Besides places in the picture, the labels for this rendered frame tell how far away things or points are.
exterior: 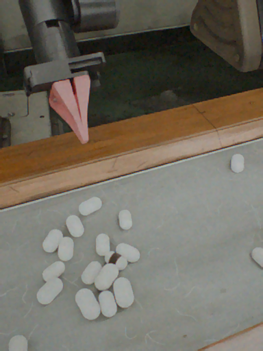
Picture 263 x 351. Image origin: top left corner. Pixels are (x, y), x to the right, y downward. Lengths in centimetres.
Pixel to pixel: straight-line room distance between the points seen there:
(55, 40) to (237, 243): 35
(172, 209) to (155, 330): 19
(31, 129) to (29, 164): 59
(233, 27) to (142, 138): 42
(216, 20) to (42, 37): 29
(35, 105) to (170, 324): 98
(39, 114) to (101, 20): 74
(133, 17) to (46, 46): 217
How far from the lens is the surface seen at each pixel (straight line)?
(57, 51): 56
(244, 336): 49
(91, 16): 61
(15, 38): 258
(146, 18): 276
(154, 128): 74
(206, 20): 35
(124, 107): 223
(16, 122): 131
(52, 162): 67
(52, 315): 53
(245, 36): 31
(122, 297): 51
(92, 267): 54
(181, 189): 66
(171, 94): 235
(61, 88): 54
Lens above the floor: 119
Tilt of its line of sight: 41 degrees down
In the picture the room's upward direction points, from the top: 1 degrees clockwise
